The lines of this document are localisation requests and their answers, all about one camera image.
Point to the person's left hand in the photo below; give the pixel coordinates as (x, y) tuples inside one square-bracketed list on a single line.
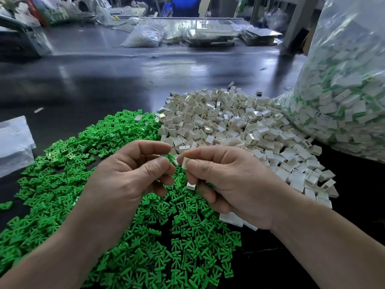
[(123, 189)]

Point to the person's right hand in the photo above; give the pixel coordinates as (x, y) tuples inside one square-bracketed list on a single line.
[(240, 180)]

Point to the small white plastic part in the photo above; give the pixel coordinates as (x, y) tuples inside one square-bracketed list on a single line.
[(191, 185), (184, 162)]

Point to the small green plastic part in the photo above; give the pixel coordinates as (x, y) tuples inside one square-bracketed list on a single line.
[(171, 158), (5, 206)]

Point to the pile of white plastic caps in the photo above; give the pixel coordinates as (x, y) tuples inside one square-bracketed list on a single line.
[(240, 117)]

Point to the pile of green plastic clips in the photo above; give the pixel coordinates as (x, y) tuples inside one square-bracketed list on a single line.
[(54, 180)]

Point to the clear plastic bag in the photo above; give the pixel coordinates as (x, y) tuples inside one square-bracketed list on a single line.
[(346, 96)]

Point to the person's right forearm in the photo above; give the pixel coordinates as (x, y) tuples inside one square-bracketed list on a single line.
[(331, 252)]

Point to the person's left forearm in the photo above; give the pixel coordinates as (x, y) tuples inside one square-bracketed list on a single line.
[(42, 265)]

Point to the small clear bag of parts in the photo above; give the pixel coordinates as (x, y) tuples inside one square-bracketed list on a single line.
[(142, 36)]

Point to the stack of clear flat bags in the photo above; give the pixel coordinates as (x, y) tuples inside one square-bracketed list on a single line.
[(16, 144)]

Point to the dark flat tray stack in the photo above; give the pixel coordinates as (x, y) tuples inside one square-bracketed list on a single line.
[(261, 36)]

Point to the grey heat sealer machine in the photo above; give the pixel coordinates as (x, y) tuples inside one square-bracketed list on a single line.
[(24, 38)]

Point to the blue crate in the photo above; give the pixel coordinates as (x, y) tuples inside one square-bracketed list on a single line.
[(183, 3)]

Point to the grey metal slanted post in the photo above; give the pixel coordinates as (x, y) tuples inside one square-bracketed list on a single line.
[(299, 19)]

